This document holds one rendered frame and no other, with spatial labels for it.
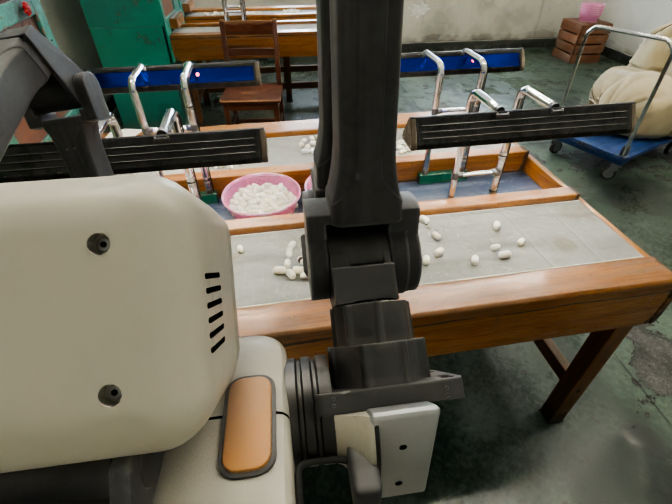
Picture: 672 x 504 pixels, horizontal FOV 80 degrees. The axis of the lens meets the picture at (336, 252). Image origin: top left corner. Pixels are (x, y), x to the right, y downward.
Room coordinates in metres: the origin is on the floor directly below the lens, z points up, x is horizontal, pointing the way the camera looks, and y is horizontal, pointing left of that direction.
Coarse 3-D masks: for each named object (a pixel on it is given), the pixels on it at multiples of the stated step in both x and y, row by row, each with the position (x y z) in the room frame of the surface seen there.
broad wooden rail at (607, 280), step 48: (432, 288) 0.71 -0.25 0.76; (480, 288) 0.71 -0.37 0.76; (528, 288) 0.71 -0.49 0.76; (576, 288) 0.71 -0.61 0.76; (624, 288) 0.72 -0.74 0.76; (240, 336) 0.56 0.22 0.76; (288, 336) 0.57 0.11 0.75; (432, 336) 0.63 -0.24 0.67; (480, 336) 0.65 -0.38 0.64; (528, 336) 0.68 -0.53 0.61
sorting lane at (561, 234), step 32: (448, 224) 1.02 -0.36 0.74; (480, 224) 1.02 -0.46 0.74; (512, 224) 1.02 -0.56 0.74; (544, 224) 1.02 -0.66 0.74; (576, 224) 1.02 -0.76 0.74; (256, 256) 0.86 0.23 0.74; (448, 256) 0.86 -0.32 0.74; (480, 256) 0.86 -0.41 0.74; (512, 256) 0.86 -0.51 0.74; (544, 256) 0.86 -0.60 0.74; (576, 256) 0.86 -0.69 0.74; (608, 256) 0.86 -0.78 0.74; (640, 256) 0.86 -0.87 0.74; (256, 288) 0.74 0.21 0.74; (288, 288) 0.74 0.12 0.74
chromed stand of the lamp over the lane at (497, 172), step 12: (480, 96) 1.09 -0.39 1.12; (516, 96) 1.18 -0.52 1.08; (528, 96) 1.13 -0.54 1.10; (540, 96) 1.08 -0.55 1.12; (468, 108) 1.14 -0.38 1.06; (492, 108) 1.01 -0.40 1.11; (504, 108) 1.00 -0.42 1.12; (516, 108) 1.17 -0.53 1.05; (504, 144) 1.17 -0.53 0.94; (456, 156) 1.15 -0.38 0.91; (504, 156) 1.16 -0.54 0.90; (456, 168) 1.14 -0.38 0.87; (456, 180) 1.14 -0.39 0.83; (492, 180) 1.17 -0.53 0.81; (492, 192) 1.17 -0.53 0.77
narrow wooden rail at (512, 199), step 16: (512, 192) 1.17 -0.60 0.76; (528, 192) 1.17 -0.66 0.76; (544, 192) 1.17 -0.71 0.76; (560, 192) 1.17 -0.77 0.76; (576, 192) 1.17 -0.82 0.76; (432, 208) 1.07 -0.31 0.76; (448, 208) 1.08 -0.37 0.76; (464, 208) 1.09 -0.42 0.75; (480, 208) 1.10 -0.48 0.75; (496, 208) 1.11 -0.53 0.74; (240, 224) 0.98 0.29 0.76; (256, 224) 0.98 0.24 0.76; (272, 224) 0.98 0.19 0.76; (288, 224) 0.99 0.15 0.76
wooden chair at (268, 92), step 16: (224, 32) 3.26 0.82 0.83; (240, 32) 3.29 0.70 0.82; (256, 32) 3.29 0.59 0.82; (272, 32) 3.29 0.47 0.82; (224, 48) 3.25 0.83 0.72; (240, 48) 3.28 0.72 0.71; (256, 48) 3.28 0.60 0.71; (272, 48) 3.28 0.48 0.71; (224, 96) 2.98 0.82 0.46; (240, 96) 2.99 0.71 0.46; (256, 96) 2.99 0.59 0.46; (272, 96) 2.98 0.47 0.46; (224, 112) 2.89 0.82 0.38
